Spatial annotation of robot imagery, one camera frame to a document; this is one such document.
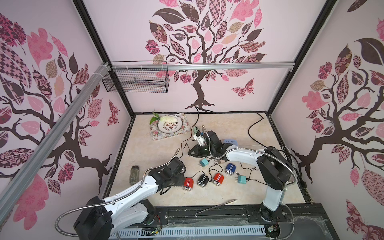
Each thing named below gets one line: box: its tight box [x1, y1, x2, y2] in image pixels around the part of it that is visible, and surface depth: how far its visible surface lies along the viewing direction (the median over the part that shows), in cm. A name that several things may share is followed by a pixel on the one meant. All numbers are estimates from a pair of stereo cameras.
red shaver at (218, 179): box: [212, 173, 224, 187], surface depth 85 cm
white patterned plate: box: [157, 115, 183, 134], surface depth 113 cm
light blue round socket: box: [223, 139, 238, 145], surface depth 102 cm
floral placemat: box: [167, 113, 191, 138], surface depth 112 cm
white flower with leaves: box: [149, 109, 178, 125], surface depth 115 cm
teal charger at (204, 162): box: [199, 158, 210, 168], surface depth 93 cm
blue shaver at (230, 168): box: [225, 163, 236, 176], surface depth 89 cm
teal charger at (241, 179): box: [237, 175, 247, 184], surface depth 85 cm
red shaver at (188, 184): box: [182, 177, 194, 192], surface depth 83 cm
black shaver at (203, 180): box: [197, 174, 209, 188], surface depth 85 cm
